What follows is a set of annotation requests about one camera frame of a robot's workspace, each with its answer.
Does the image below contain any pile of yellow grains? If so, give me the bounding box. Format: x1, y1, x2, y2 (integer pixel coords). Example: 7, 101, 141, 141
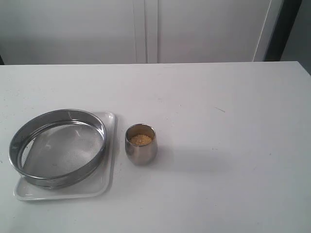
129, 134, 152, 146

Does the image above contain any stainless steel cup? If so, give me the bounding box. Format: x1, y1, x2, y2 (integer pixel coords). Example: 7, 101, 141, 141
125, 124, 158, 166

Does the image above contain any round stainless steel sieve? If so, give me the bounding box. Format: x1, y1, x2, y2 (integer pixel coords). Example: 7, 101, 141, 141
9, 109, 107, 189

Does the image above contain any white rectangular plastic tray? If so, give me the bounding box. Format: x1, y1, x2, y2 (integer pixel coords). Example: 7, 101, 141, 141
13, 111, 116, 201

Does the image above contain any dark door frame post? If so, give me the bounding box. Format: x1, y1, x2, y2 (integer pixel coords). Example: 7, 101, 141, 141
264, 0, 302, 62

